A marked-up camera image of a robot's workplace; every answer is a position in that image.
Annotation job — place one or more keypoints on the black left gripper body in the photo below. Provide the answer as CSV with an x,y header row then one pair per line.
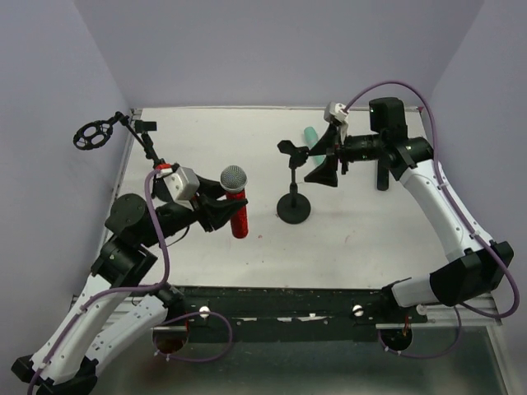
x,y
203,211

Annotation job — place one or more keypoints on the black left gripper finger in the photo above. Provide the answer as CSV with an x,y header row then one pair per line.
x,y
209,189
214,214

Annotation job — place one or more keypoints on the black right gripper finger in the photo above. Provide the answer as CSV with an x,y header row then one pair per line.
x,y
328,141
325,173

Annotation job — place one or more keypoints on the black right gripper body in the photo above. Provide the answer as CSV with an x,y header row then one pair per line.
x,y
340,149

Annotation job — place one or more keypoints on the mint green microphone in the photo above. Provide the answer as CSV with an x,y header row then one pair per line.
x,y
311,138

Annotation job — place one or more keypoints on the red glitter microphone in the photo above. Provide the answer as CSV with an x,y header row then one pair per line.
x,y
233,180

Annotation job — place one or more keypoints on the short black round-base mic stand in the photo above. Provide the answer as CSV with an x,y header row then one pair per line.
x,y
293,207

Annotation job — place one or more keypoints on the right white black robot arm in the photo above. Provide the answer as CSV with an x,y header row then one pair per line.
x,y
470,251

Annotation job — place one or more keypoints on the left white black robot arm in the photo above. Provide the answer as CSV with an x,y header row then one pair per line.
x,y
127,290

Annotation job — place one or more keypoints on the tall black tripod mic stand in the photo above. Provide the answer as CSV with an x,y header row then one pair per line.
x,y
96,134

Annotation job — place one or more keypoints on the black microphone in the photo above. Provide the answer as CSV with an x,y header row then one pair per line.
x,y
382,176

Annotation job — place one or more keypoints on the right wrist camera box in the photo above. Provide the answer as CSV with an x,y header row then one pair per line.
x,y
336,115

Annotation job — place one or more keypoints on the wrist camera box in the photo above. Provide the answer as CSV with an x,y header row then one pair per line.
x,y
175,183
336,115

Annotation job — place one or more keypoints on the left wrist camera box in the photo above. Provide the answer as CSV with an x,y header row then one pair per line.
x,y
175,183

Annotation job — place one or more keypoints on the black front mounting rail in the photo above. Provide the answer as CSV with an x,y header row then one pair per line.
x,y
207,314

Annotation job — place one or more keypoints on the aluminium frame rail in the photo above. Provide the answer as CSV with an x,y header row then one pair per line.
x,y
434,316

